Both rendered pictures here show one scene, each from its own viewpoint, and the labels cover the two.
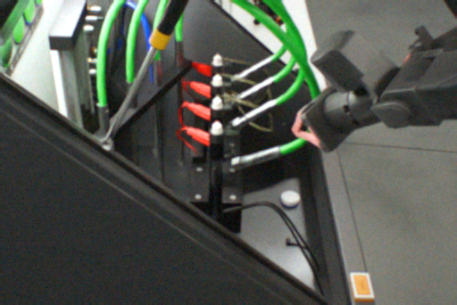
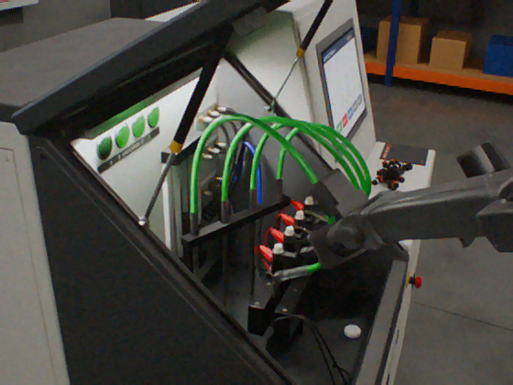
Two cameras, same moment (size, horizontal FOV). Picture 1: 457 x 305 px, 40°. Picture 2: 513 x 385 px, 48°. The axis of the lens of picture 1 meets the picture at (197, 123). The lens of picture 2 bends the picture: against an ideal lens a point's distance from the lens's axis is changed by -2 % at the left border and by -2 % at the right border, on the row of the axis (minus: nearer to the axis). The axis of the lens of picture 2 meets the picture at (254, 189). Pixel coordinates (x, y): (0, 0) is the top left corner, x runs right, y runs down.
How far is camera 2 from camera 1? 0.35 m
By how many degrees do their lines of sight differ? 18
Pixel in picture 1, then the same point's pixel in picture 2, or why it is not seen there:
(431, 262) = not seen: outside the picture
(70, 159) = (113, 224)
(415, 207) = not seen: outside the picture
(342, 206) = (378, 339)
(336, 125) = (332, 247)
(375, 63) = (351, 196)
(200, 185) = (263, 295)
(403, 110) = (352, 231)
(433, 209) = not seen: outside the picture
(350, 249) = (366, 373)
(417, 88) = (360, 214)
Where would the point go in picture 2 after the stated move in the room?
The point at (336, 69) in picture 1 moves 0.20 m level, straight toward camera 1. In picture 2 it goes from (322, 196) to (251, 255)
